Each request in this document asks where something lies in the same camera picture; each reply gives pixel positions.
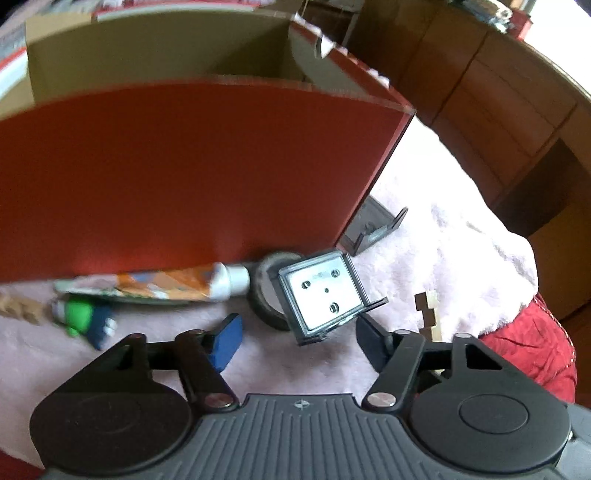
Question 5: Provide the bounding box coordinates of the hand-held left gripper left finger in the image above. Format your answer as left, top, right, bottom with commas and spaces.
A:
60, 312, 245, 413

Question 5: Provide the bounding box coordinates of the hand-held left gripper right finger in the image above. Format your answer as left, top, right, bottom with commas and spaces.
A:
355, 314, 523, 413

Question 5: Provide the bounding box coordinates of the grey bracket with metal plate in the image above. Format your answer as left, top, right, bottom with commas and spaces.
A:
277, 249, 387, 347

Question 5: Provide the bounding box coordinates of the red cardboard box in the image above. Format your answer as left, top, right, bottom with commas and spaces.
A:
0, 0, 417, 283

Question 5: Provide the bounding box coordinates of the notched wooden block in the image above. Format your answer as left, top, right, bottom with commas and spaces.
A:
414, 292, 443, 343

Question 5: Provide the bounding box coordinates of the black round roll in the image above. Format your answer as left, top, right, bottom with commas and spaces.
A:
247, 251, 305, 332

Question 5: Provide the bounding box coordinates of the patterned toothpaste tube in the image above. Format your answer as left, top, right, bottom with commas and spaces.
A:
53, 262, 252, 306

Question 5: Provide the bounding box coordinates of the dark clear plastic stand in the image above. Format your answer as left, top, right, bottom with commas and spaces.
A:
338, 195, 410, 257

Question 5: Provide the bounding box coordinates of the white fluffy blanket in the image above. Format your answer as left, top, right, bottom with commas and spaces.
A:
0, 115, 540, 462

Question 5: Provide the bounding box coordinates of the green toy figure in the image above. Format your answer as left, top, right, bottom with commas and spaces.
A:
50, 296, 117, 352

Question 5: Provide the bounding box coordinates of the red blanket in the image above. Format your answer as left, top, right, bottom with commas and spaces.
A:
0, 295, 579, 480

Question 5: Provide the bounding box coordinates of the light wooden block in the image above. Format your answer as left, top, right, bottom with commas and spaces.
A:
0, 295, 44, 326

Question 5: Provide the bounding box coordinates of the wooden dresser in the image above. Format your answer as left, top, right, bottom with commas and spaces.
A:
342, 0, 591, 324

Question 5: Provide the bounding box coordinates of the stack of folded cloths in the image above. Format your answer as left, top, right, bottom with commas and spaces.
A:
459, 0, 514, 33

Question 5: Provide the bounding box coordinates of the small red container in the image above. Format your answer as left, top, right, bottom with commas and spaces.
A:
513, 10, 534, 42

